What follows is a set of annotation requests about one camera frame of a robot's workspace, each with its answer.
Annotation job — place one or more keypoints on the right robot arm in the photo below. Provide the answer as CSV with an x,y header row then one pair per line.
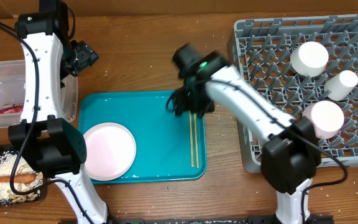
x,y
290,154

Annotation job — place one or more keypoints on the grey dishwasher rack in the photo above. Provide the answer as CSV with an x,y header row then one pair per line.
x,y
261,50

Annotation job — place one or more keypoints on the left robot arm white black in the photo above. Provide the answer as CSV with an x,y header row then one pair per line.
x,y
44,138

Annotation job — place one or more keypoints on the pale green saucer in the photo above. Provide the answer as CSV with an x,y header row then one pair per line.
x,y
309,59

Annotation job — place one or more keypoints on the large pink plate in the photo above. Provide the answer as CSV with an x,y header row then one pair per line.
x,y
111,151

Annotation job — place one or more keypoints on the teal serving tray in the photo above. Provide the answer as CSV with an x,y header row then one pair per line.
x,y
162,139

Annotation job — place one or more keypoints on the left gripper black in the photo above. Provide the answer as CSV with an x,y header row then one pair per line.
x,y
86,55

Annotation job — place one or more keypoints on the red ketchup packet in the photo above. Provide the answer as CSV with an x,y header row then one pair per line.
x,y
9,109

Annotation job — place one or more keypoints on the small pink plate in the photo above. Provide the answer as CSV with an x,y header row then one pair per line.
x,y
326,117

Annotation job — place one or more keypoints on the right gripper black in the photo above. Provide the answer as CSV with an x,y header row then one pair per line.
x,y
186,102

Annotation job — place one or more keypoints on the wooden chopstick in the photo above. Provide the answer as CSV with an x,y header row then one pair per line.
x,y
191,140
196,140

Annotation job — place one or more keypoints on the orange carrot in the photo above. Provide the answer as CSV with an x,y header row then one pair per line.
x,y
20,179

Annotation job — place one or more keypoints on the clear plastic bin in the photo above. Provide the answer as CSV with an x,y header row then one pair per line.
x,y
12,92

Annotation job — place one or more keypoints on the white cup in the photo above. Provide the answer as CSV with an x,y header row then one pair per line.
x,y
341,85

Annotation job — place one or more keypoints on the rice and peanuts pile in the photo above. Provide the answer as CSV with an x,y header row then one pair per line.
x,y
24,168

